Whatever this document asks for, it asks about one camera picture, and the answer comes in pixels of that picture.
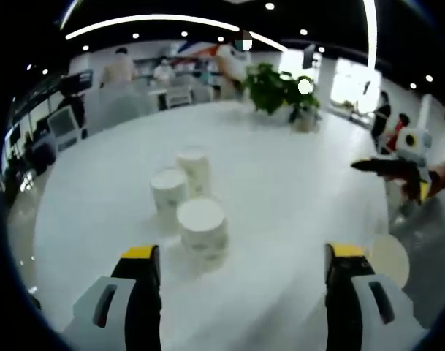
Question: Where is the potted green plant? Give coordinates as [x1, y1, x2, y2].
[243, 62, 322, 121]

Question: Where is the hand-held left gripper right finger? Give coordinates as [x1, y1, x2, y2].
[323, 241, 427, 351]

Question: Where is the white box appliance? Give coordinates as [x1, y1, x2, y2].
[46, 105, 80, 151]

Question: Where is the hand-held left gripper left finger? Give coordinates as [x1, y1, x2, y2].
[61, 244, 163, 351]

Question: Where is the curved ceiling light strip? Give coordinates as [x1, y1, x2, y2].
[64, 14, 292, 52]

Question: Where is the straight ceiling light strip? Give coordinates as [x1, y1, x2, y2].
[362, 0, 379, 70]

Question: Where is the white table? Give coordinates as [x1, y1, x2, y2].
[34, 101, 391, 351]

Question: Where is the small glass vase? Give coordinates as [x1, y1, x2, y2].
[292, 107, 320, 133]

